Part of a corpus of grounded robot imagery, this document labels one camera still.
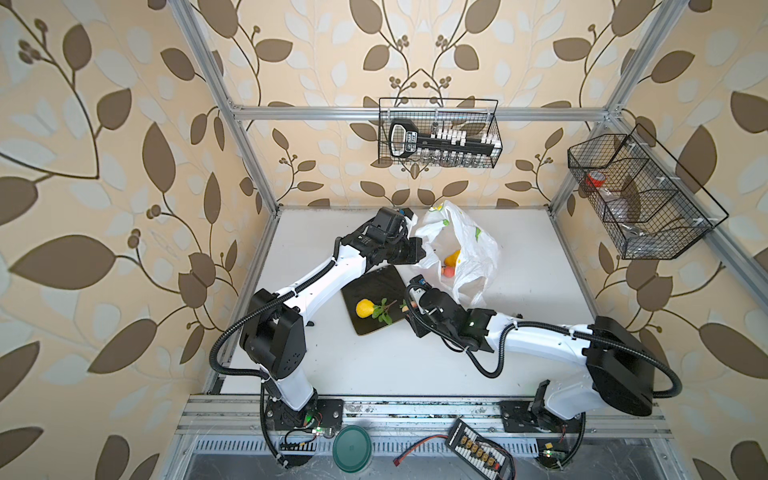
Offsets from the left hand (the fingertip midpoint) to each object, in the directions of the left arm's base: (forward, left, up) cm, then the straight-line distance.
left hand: (430, 251), depth 80 cm
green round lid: (-44, +17, -12) cm, 48 cm away
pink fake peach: (-3, -5, -5) cm, 8 cm away
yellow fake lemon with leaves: (-9, +18, -17) cm, 27 cm away
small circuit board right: (-42, -30, -23) cm, 56 cm away
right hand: (-12, +5, -13) cm, 18 cm away
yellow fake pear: (0, -6, -4) cm, 7 cm away
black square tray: (+1, +16, -22) cm, 27 cm away
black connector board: (-43, -11, -20) cm, 49 cm away
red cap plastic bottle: (+23, -50, +7) cm, 56 cm away
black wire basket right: (+6, -54, +13) cm, 55 cm away
